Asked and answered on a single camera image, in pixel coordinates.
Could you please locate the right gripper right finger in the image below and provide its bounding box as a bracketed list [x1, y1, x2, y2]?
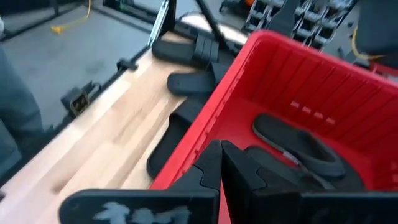
[221, 140, 326, 224]

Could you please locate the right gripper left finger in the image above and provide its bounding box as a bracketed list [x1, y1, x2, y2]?
[169, 139, 223, 195]

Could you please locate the black wide-strap slide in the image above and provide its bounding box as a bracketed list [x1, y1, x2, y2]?
[167, 62, 231, 96]
[146, 95, 213, 180]

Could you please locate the black thong-strap sandal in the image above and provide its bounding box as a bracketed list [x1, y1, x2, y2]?
[244, 145, 367, 192]
[251, 113, 346, 179]

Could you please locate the black ribbed-strap slide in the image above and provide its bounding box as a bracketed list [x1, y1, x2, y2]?
[151, 32, 220, 68]

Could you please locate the red plastic bin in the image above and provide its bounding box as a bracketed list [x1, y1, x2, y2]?
[149, 29, 398, 224]

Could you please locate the red tube cart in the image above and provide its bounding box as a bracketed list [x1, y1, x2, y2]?
[368, 61, 398, 78]

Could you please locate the person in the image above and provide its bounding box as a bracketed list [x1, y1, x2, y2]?
[0, 18, 45, 179]

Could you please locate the black table edge bracket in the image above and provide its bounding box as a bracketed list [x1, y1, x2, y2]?
[116, 58, 138, 72]

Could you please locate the yellow cart hose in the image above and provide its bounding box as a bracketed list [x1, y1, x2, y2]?
[350, 26, 386, 62]

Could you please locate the metal wire rack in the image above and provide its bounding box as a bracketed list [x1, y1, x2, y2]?
[241, 0, 358, 52]

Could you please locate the yellow floor cable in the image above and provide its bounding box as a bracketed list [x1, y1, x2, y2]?
[50, 0, 93, 35]

